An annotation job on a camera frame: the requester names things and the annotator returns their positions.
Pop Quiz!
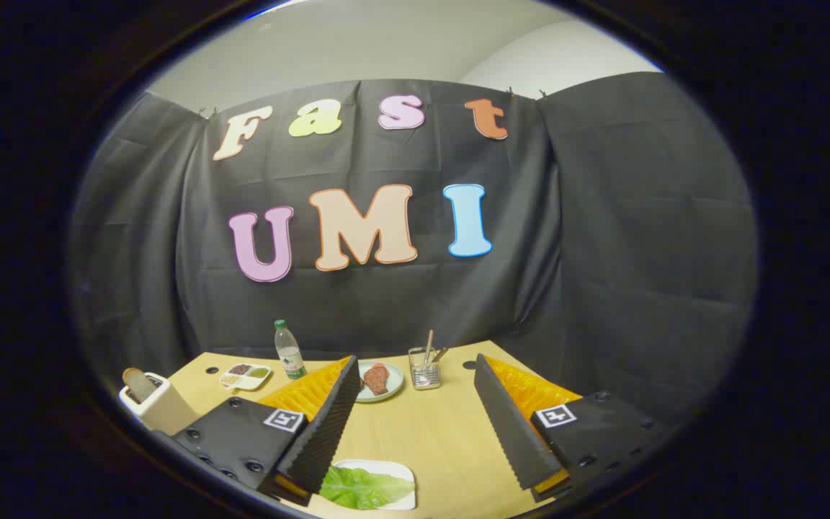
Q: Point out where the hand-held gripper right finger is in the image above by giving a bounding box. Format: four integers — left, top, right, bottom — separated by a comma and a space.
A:
474, 353, 675, 503

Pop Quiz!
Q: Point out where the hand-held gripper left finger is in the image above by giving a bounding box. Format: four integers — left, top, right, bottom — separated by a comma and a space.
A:
152, 355, 362, 505

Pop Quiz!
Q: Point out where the green lettuce leaf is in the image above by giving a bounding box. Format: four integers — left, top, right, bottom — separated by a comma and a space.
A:
320, 466, 416, 510

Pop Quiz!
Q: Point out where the white bread slice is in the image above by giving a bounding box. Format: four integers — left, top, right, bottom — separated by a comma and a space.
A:
123, 368, 160, 402

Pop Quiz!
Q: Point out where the white square plate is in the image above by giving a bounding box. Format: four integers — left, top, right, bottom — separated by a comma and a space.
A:
318, 459, 416, 511

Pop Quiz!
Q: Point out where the clear plastic water bottle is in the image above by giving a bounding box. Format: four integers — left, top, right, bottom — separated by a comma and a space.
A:
274, 319, 308, 381

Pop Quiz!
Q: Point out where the pale green round plate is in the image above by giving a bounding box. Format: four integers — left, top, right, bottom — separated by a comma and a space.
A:
354, 360, 405, 403

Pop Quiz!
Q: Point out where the white divided seasoning tray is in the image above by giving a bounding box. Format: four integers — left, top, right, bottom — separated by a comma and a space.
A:
218, 363, 272, 391

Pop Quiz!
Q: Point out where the clear utensil holder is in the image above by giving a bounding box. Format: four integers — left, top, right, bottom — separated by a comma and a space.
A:
408, 347, 442, 391

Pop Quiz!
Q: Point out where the cream toaster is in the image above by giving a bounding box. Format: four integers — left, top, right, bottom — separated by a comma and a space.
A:
120, 373, 200, 435

